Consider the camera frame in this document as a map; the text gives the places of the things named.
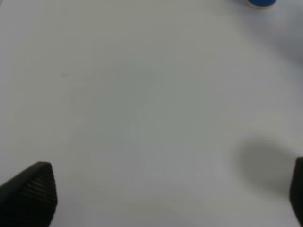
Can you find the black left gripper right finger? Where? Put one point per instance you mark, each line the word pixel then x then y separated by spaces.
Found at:
pixel 296 190

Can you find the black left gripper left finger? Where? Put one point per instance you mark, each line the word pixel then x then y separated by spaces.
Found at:
pixel 29 199

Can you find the blue white paper cup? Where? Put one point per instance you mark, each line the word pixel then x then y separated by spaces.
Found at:
pixel 261 4

